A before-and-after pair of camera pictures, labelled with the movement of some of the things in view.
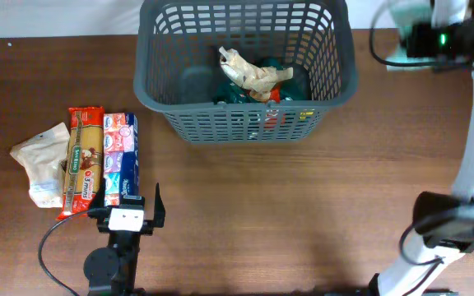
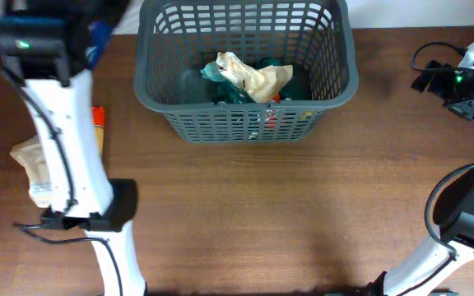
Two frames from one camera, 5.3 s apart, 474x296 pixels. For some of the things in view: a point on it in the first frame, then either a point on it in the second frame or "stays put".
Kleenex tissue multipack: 121,156 → 101,33
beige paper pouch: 43,156 stays put
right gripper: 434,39 → 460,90
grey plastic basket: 178,66 stays put
